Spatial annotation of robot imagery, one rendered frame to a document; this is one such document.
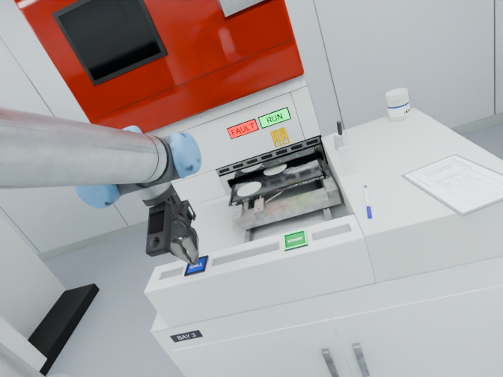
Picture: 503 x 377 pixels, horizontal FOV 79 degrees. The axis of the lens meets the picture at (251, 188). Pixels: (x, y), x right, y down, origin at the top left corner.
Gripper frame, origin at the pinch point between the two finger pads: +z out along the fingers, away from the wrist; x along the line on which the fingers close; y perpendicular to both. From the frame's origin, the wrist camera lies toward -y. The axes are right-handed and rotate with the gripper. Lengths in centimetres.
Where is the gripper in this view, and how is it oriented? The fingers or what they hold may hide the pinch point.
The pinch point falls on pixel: (192, 262)
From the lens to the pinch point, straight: 80.2
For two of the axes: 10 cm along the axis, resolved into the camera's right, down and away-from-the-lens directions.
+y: 0.5, -4.8, 8.8
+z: 3.5, 8.3, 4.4
